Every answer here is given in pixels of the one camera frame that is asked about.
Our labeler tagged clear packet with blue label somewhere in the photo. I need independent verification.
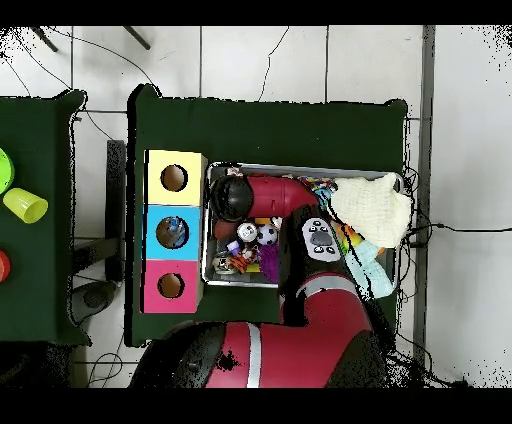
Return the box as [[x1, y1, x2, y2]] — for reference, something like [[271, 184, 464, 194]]
[[164, 217, 188, 246]]

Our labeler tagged cream waffle cloth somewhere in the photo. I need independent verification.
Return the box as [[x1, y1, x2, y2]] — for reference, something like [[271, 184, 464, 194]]
[[329, 172, 413, 249]]

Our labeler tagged mint green cloth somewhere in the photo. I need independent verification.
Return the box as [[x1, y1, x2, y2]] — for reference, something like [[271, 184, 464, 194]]
[[344, 240, 395, 299]]

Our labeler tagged shallow mesh bin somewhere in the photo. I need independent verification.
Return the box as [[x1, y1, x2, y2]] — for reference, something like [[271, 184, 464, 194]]
[[201, 161, 402, 295]]

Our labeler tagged wooden box with three holes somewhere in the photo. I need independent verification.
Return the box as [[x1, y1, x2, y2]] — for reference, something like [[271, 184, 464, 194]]
[[141, 149, 209, 315]]

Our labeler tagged black orange drink can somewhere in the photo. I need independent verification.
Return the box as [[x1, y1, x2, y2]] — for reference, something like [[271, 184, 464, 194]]
[[236, 221, 259, 244]]

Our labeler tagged small soccer ball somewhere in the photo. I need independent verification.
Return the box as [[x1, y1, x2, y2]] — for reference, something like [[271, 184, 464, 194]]
[[255, 223, 279, 246]]

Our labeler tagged purple spiky eyed toy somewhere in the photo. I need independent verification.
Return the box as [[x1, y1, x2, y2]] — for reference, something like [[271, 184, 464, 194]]
[[257, 243, 281, 284]]

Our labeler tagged small plush tiger toy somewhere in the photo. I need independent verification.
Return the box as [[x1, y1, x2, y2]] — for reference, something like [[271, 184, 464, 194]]
[[229, 248, 259, 275]]

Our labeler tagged dark green table cloth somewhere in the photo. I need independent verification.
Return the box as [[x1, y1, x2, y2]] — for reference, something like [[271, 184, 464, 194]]
[[124, 82, 410, 349], [0, 89, 92, 346]]

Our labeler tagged black upright panel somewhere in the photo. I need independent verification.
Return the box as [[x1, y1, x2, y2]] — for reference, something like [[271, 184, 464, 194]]
[[105, 139, 128, 282]]

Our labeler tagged black stand leg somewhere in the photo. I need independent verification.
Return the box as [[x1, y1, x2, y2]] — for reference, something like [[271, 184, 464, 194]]
[[122, 25, 152, 52], [29, 25, 60, 53]]

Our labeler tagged yellow green plastic cup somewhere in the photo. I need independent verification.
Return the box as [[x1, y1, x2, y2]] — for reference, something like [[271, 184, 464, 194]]
[[2, 187, 50, 224]]

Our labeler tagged green ball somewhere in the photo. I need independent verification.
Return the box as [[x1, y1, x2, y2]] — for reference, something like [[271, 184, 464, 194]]
[[0, 147, 16, 196]]

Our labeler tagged thin black floor cable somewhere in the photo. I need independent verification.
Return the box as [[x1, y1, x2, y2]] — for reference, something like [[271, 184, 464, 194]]
[[257, 25, 290, 103]]

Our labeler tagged thick black floor cable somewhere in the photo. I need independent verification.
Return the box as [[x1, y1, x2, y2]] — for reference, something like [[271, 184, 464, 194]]
[[402, 221, 512, 247]]

